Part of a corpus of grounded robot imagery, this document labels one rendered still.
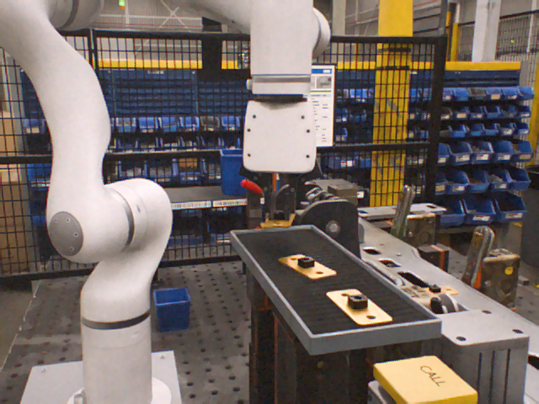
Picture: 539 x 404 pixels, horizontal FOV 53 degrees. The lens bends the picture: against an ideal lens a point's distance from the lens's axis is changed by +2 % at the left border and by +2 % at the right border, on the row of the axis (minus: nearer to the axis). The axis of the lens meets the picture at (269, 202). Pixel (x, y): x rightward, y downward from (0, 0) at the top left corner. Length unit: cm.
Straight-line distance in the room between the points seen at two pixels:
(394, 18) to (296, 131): 144
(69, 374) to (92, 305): 30
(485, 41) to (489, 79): 205
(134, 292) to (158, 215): 14
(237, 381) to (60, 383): 39
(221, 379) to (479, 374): 79
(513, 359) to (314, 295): 24
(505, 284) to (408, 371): 76
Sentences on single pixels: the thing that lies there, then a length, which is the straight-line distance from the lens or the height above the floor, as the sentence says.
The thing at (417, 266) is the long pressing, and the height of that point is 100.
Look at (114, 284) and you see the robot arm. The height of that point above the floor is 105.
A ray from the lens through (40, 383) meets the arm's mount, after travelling 124.
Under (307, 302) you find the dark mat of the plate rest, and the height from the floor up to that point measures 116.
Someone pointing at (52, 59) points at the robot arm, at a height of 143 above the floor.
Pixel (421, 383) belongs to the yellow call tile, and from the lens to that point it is 47.
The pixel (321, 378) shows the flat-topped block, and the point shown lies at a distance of 71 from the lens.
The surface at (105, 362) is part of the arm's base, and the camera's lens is 101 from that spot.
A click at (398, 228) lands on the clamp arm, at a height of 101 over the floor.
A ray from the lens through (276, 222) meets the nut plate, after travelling 77.
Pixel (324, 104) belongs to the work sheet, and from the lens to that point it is 199.
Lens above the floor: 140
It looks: 13 degrees down
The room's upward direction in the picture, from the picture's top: straight up
